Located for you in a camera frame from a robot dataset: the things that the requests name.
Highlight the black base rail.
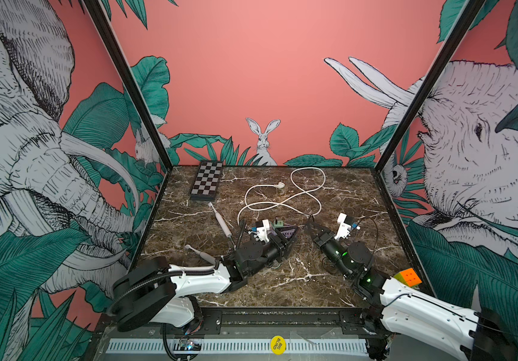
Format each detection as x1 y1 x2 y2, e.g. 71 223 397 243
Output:
93 307 388 343

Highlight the yellow round sticker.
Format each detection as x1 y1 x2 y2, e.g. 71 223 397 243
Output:
270 335 287 355

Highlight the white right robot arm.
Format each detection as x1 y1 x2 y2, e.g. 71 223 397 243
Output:
306 221 518 360

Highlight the colourful Rubik's cube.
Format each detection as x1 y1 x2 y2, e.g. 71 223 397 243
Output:
394 268 422 288

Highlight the black enclosure corner post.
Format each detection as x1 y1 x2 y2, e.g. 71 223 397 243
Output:
374 0 485 173
81 0 174 173

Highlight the black enclosure corner post right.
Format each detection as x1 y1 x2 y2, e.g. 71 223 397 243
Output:
374 0 485 173

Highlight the purple power strip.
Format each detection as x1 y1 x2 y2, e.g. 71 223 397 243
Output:
279 226 299 240

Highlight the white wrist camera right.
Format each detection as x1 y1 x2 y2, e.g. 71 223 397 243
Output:
334 213 361 240

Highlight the black enclosure corner post left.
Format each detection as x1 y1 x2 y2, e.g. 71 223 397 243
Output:
81 0 174 173

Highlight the black white chessboard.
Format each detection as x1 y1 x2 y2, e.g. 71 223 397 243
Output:
190 160 224 202

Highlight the white slotted cable duct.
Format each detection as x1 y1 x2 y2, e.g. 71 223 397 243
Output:
106 338 368 356

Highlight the black thin cable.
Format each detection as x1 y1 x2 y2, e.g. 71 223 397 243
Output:
353 216 380 267

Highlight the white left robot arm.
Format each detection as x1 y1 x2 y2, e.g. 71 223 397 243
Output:
107 226 299 335

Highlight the white electric toothbrush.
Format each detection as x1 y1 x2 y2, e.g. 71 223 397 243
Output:
185 245 218 266
209 202 233 239

